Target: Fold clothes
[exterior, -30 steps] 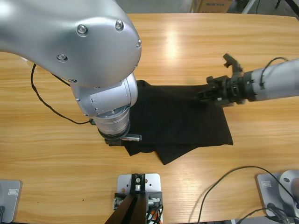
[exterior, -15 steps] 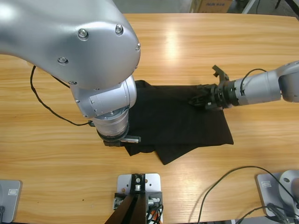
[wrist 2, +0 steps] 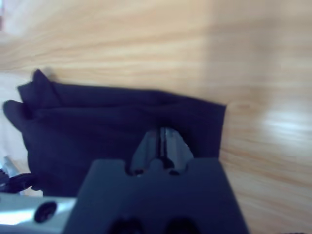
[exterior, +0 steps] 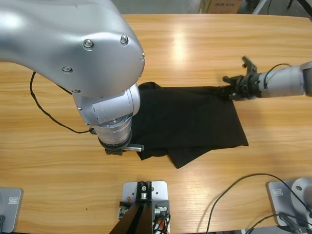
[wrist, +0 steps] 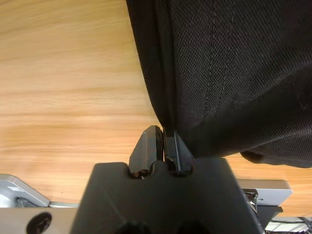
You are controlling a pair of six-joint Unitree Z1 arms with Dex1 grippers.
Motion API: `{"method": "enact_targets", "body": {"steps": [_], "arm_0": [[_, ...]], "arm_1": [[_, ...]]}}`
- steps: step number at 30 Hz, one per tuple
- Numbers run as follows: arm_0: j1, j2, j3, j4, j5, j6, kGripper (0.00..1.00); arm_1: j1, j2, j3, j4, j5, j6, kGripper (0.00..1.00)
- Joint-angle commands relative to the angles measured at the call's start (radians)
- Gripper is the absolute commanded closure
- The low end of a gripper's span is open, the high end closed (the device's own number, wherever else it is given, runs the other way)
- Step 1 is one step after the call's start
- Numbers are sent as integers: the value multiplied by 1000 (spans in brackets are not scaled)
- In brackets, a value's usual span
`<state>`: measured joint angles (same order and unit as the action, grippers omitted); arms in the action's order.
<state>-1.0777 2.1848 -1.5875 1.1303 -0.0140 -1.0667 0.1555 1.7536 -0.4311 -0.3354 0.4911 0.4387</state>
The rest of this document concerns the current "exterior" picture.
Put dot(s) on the black tripod leg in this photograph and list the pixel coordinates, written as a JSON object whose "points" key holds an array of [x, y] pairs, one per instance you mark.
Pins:
{"points": [[302, 5]]}

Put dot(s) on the grey metal stand leg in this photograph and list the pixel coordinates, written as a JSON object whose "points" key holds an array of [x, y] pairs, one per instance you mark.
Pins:
{"points": [[259, 6]]}

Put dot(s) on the black metal corner bracket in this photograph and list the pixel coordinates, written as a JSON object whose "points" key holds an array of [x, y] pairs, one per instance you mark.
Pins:
{"points": [[124, 209], [162, 209]]}

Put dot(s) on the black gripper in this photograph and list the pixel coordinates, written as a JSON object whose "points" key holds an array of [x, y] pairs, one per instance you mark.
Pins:
{"points": [[114, 149], [247, 86]]}

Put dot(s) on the white mount block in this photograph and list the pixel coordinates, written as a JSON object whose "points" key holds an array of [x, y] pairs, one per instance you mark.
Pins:
{"points": [[159, 190]]}

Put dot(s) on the white printed cardboard box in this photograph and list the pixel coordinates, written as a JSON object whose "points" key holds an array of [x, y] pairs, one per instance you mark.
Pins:
{"points": [[219, 6]]}

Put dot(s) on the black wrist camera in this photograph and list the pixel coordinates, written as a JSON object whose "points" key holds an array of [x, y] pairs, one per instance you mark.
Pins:
{"points": [[249, 65]]}

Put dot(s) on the dark camera post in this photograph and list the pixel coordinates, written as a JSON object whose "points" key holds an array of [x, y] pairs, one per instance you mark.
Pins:
{"points": [[136, 219]]}

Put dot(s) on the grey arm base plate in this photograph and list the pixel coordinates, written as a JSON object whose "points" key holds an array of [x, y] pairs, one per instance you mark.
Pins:
{"points": [[282, 197], [11, 207]]}

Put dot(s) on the black polo shirt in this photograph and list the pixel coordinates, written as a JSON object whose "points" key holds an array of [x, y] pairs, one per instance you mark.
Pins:
{"points": [[182, 117]]}

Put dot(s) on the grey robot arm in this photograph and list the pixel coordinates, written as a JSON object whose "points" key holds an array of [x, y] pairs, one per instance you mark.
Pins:
{"points": [[61, 36], [285, 80]]}

